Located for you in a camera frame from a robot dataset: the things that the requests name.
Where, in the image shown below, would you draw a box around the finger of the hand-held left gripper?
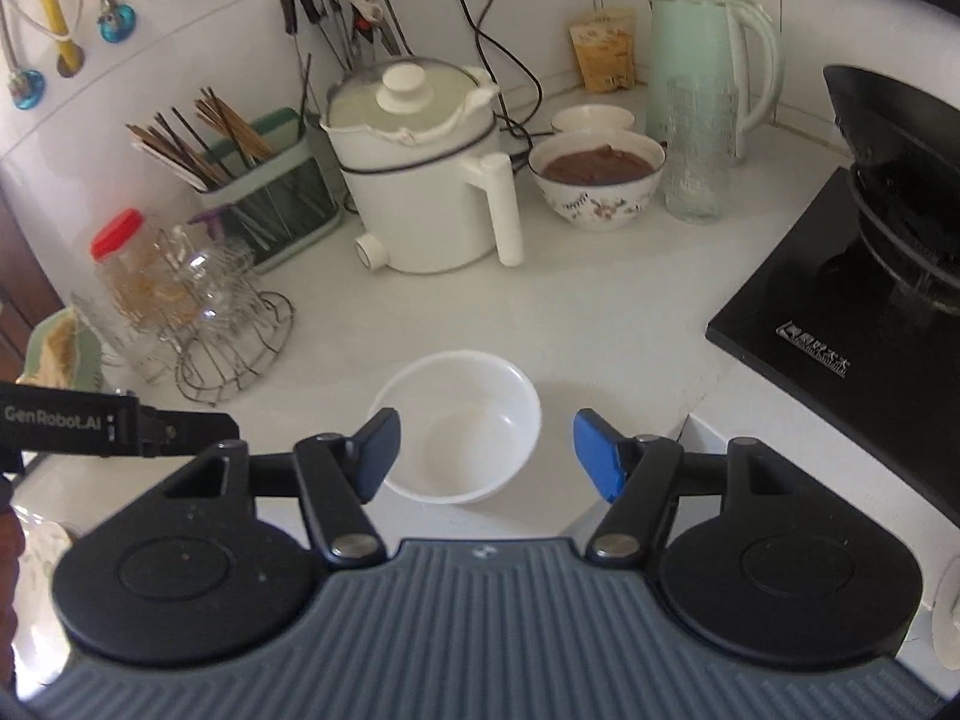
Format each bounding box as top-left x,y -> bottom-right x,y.
138,405 -> 242,460

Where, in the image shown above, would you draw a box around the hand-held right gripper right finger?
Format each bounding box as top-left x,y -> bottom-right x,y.
574,409 -> 863,565

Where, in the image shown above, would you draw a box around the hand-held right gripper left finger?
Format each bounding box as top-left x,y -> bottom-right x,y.
97,408 -> 402,565

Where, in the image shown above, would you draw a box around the white plastic bowl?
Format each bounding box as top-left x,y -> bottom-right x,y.
366,350 -> 543,506

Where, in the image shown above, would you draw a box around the floral ceramic plate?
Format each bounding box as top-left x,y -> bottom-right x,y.
13,517 -> 78,620

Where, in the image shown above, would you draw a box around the pale green stick holder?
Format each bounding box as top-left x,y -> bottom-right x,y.
13,306 -> 104,392

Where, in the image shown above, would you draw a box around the bundle of pale wooden sticks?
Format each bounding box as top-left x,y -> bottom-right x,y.
34,315 -> 82,389

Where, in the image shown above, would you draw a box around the brown wooden cutting board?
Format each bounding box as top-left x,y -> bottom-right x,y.
0,191 -> 67,380

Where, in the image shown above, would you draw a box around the clear jar with red lid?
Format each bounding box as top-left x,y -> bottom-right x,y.
72,208 -> 197,383

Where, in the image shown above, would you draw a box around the green chopstick holder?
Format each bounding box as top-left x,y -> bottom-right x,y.
196,108 -> 344,272

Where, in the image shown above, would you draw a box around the black gas stove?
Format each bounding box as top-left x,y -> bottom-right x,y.
705,165 -> 960,505

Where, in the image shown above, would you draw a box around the white electric cooking pot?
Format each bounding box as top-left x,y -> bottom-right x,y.
320,60 -> 525,275

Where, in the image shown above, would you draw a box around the floral bowl with brown paste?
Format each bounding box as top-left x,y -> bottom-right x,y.
528,130 -> 668,234

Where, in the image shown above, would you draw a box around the bundle of dark chopsticks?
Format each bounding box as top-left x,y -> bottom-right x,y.
125,85 -> 278,193

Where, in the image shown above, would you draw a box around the tall clear glass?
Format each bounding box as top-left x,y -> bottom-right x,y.
663,74 -> 741,224

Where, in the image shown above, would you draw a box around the small white bowl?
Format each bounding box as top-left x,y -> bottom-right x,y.
550,104 -> 638,139

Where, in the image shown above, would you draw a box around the yellow food packet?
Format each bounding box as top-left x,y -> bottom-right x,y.
568,7 -> 640,93

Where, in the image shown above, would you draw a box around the black wok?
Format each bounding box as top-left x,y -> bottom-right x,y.
822,63 -> 960,310

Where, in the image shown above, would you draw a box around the pale green electric kettle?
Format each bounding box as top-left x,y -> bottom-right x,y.
644,0 -> 785,167

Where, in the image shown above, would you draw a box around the wire glass rack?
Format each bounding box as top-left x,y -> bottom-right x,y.
175,291 -> 296,407

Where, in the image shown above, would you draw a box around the clear glasses on wire rack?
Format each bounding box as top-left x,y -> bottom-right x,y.
148,223 -> 261,332

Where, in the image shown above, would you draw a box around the black power cable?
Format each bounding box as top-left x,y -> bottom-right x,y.
441,0 -> 546,160

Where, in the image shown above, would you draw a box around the black handled hanging tools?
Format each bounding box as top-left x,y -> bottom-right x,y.
276,0 -> 332,36

